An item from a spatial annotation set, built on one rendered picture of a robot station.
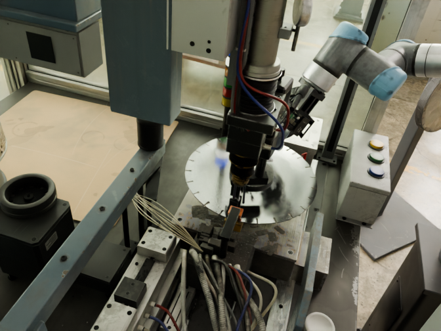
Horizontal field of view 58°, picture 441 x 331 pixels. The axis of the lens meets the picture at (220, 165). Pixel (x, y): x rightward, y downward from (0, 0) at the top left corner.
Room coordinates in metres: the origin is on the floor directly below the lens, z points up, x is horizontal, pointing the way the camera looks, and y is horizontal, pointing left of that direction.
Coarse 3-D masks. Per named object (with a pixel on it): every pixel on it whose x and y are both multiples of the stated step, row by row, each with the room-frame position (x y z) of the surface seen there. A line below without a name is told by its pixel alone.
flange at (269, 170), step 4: (268, 164) 0.80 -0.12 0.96; (268, 168) 0.79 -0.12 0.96; (268, 172) 0.77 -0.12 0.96; (272, 172) 0.77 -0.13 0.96; (268, 176) 0.76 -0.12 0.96; (272, 176) 0.76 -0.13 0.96; (268, 180) 0.74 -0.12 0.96; (272, 180) 0.75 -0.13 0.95; (268, 184) 0.73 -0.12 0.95; (252, 188) 0.71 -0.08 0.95; (256, 188) 0.71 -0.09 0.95; (260, 188) 0.72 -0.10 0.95
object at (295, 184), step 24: (216, 144) 0.87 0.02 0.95; (192, 168) 0.76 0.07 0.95; (216, 168) 0.77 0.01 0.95; (288, 168) 0.81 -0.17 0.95; (192, 192) 0.68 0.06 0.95; (216, 192) 0.69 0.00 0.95; (264, 192) 0.71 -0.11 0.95; (288, 192) 0.72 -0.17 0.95; (312, 192) 0.73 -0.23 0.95; (264, 216) 0.63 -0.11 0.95; (288, 216) 0.64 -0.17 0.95
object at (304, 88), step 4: (304, 84) 0.75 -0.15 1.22; (300, 88) 0.73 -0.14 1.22; (304, 88) 0.73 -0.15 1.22; (308, 88) 0.74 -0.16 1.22; (296, 92) 0.73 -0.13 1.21; (300, 92) 0.72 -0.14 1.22; (304, 92) 0.72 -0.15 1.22; (296, 96) 0.72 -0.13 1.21; (300, 96) 0.71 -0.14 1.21; (304, 96) 0.72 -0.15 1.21; (296, 100) 0.70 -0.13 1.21; (300, 100) 0.71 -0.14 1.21; (292, 104) 0.69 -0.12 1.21; (296, 104) 0.69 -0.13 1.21; (292, 108) 0.68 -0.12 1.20
